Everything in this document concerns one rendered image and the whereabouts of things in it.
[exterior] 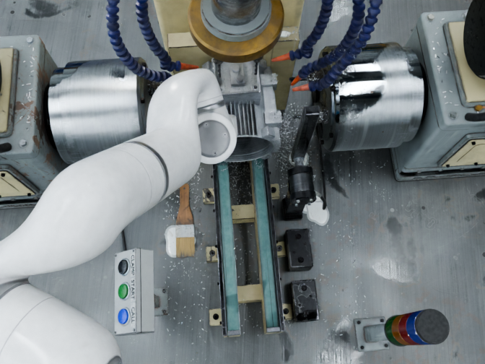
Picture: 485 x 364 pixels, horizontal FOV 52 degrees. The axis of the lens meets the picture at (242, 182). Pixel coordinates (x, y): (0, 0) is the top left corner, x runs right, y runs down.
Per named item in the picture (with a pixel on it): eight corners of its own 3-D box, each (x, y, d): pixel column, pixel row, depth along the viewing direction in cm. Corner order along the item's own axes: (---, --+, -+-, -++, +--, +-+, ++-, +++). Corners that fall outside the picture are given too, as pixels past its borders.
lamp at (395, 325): (389, 315, 101) (395, 313, 97) (418, 313, 101) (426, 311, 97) (394, 346, 99) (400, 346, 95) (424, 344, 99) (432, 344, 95)
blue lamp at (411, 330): (403, 312, 93) (411, 310, 88) (434, 309, 93) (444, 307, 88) (408, 346, 91) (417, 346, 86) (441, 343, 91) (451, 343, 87)
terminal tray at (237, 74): (211, 64, 119) (210, 47, 113) (256, 61, 120) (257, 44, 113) (215, 110, 116) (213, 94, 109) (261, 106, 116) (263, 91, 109)
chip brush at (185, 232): (175, 185, 138) (175, 183, 138) (193, 184, 138) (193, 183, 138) (176, 258, 132) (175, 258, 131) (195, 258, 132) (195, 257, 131)
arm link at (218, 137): (182, 111, 92) (197, 159, 94) (175, 116, 79) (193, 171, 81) (225, 98, 92) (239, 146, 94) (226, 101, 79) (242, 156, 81)
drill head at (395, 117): (280, 82, 136) (289, 26, 112) (429, 73, 137) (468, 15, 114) (290, 168, 128) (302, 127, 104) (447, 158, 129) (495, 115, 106)
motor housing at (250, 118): (198, 97, 134) (193, 57, 116) (269, 92, 134) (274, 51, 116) (203, 167, 127) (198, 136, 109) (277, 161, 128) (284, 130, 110)
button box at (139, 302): (132, 255, 112) (112, 253, 108) (154, 249, 107) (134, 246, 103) (133, 335, 106) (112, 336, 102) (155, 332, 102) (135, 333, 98)
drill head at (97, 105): (33, 97, 134) (-11, 43, 110) (170, 89, 135) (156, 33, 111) (27, 186, 126) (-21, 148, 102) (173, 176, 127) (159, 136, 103)
